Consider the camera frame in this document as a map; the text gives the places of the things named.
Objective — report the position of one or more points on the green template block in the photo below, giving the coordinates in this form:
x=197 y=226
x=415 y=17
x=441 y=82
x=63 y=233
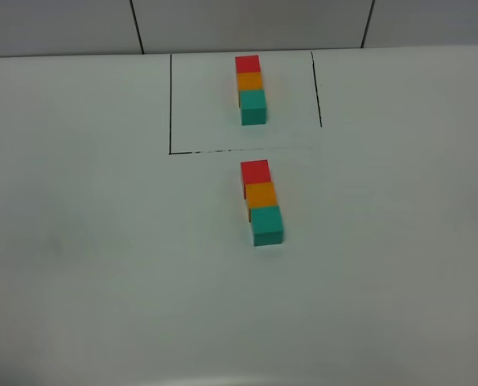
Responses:
x=253 y=107

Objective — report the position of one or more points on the orange template block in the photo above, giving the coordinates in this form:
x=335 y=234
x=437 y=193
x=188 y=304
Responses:
x=247 y=81

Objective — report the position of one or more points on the red template block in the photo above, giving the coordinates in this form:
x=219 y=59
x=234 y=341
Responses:
x=247 y=64

